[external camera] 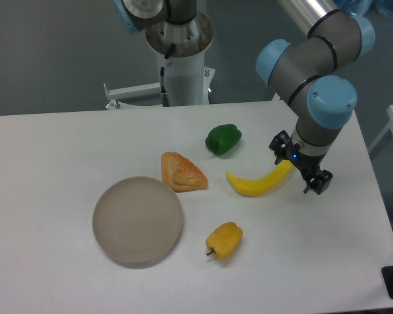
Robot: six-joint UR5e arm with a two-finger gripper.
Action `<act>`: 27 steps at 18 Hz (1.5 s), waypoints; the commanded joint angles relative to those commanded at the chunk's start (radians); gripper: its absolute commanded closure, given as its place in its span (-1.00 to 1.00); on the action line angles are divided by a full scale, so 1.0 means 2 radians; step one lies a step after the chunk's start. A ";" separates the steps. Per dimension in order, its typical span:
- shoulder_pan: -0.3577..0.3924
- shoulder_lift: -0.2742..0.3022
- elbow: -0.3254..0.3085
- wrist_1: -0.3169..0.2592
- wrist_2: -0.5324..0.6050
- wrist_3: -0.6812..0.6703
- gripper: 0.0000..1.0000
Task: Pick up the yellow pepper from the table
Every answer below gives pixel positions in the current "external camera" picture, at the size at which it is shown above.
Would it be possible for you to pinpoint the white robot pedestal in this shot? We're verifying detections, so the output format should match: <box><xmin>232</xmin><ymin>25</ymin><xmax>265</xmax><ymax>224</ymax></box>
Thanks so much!
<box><xmin>105</xmin><ymin>11</ymin><xmax>215</xmax><ymax>110</ymax></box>

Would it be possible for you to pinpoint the beige round plate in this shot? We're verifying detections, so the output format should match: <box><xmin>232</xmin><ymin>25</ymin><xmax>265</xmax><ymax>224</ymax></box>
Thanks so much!
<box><xmin>92</xmin><ymin>177</ymin><xmax>183</xmax><ymax>268</ymax></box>

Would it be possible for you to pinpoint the orange triangular pastry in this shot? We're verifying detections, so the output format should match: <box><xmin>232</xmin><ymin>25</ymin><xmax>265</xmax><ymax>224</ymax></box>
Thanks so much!
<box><xmin>161</xmin><ymin>152</ymin><xmax>208</xmax><ymax>192</ymax></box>

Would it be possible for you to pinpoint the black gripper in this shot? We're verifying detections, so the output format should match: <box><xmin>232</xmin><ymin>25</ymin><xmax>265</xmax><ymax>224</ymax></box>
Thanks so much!
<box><xmin>269</xmin><ymin>130</ymin><xmax>333</xmax><ymax>195</ymax></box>

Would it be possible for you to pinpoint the green bell pepper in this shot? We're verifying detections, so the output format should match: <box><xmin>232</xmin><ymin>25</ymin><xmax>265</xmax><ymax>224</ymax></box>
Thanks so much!
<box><xmin>205</xmin><ymin>124</ymin><xmax>242</xmax><ymax>156</ymax></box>

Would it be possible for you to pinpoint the black cable with connector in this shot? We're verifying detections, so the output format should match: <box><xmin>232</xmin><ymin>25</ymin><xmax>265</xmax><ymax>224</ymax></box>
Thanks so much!
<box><xmin>159</xmin><ymin>43</ymin><xmax>176</xmax><ymax>107</ymax></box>

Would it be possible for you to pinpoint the yellow bell pepper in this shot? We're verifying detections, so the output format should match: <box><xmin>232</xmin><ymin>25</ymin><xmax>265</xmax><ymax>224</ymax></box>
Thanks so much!
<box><xmin>206</xmin><ymin>222</ymin><xmax>243</xmax><ymax>262</ymax></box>

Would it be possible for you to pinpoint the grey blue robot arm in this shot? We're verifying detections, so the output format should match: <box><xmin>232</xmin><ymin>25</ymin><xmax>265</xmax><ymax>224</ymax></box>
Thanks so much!
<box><xmin>115</xmin><ymin>1</ymin><xmax>375</xmax><ymax>194</ymax></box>

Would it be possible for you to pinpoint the yellow banana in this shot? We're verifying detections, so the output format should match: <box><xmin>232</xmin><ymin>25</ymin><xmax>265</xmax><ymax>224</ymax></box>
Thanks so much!
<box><xmin>226</xmin><ymin>161</ymin><xmax>294</xmax><ymax>197</ymax></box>

